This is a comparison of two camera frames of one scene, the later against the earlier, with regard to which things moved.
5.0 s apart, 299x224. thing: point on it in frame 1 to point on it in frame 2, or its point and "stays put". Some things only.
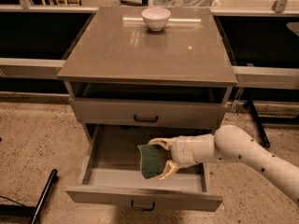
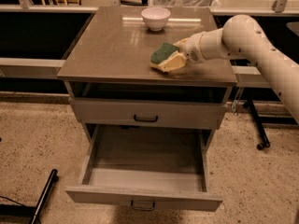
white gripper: (182, 151) to (192, 49)
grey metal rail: (247, 77) stays put
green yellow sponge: (152, 160) to (163, 50)
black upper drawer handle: (145, 119) stays put
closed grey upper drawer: (150, 112) stays put
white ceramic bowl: (156, 19) stays put
